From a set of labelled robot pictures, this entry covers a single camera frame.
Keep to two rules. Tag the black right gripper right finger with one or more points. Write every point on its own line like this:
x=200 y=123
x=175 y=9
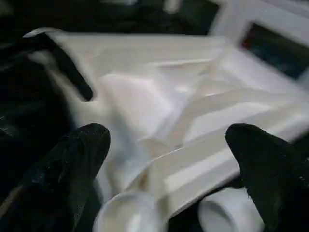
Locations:
x=280 y=188

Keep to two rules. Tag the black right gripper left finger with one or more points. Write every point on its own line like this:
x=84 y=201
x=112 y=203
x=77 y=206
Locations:
x=48 y=193

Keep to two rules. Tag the white plastic table top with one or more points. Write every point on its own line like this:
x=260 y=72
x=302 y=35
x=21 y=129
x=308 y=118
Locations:
x=159 y=96

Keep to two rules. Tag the black mat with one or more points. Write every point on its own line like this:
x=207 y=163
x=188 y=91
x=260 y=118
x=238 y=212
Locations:
x=19 y=96

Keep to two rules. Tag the white glass-door cabinet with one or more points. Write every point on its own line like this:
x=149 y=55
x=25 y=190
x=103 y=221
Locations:
x=231 y=19

